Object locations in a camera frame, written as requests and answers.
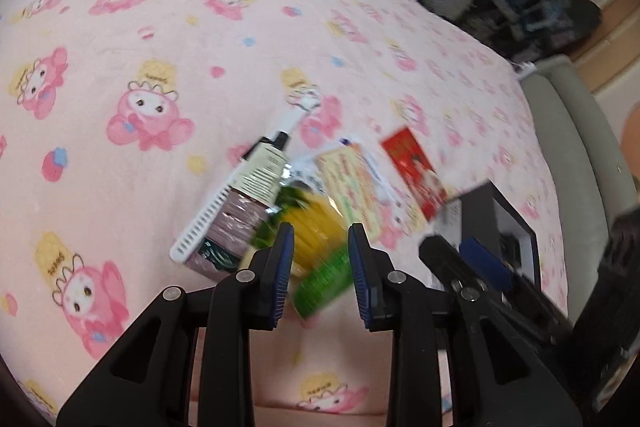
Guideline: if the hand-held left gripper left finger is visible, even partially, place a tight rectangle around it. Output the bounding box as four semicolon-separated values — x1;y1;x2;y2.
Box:
56;223;296;427

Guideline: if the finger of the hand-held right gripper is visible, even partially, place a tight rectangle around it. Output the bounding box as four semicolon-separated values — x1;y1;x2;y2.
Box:
459;237;575;342
418;235;571;349

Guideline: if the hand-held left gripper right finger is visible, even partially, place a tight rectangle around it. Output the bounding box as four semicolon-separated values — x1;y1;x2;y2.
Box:
347;223;583;427

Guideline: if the black cardboard box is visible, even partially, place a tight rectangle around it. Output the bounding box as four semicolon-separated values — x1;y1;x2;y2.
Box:
435;181;543;293

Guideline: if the green and yellow snack packet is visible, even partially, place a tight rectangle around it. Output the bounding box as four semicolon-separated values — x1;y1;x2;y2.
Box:
250;184;357;320

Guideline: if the dark purple packet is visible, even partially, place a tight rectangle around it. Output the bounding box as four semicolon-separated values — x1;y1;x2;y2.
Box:
185;192;273;278

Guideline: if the white comb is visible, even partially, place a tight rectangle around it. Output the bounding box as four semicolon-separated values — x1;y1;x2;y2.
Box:
169;92;323;265

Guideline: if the red photo card packet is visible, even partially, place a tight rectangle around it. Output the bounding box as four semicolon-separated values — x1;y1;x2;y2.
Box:
380;128;449;224

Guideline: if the yellow cartoon card packet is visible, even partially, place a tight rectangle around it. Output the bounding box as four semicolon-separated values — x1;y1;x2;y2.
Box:
292;139;428;240

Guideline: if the white tube with black cap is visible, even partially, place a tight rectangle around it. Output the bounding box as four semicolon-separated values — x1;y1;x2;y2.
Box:
231;132;293;208

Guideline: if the grey padded headboard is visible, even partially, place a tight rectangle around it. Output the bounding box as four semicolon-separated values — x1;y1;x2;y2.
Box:
520;54;640;323

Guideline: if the pink cartoon printed blanket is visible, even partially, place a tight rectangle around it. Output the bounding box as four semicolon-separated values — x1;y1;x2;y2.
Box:
0;0;571;415

